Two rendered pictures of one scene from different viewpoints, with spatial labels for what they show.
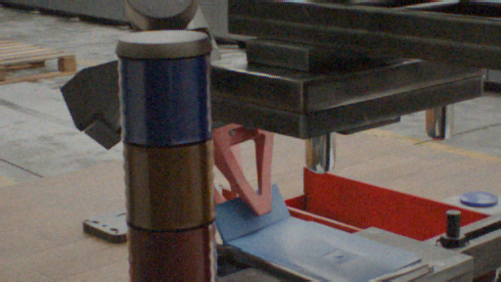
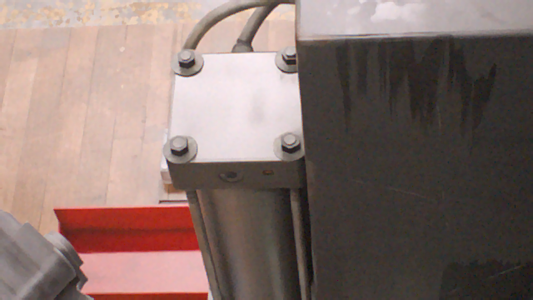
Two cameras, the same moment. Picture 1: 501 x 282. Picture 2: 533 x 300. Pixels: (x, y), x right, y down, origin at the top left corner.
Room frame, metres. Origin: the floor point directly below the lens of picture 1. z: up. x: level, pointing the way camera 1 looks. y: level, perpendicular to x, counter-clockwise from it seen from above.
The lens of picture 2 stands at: (0.36, 0.21, 2.08)
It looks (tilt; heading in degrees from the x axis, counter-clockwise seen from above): 54 degrees down; 321
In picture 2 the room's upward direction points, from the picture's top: 9 degrees counter-clockwise
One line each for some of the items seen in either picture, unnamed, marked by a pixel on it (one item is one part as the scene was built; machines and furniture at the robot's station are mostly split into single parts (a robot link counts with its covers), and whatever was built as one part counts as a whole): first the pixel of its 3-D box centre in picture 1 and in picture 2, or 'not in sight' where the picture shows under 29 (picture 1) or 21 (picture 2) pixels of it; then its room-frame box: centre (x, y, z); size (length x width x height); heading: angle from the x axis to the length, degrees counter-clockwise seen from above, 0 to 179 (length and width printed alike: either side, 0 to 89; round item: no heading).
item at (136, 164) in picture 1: (169, 176); not in sight; (0.41, 0.03, 1.14); 0.04 x 0.04 x 0.03
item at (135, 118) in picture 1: (165, 93); not in sight; (0.41, 0.03, 1.17); 0.04 x 0.04 x 0.03
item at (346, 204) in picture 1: (352, 230); (153, 259); (0.95, -0.10, 0.93); 0.25 x 0.12 x 0.06; 41
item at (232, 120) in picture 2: not in sight; (256, 207); (0.70, -0.06, 1.37); 0.11 x 0.09 x 0.30; 131
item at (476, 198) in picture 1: (478, 204); not in sight; (1.03, -0.24, 0.93); 0.04 x 0.04 x 0.02
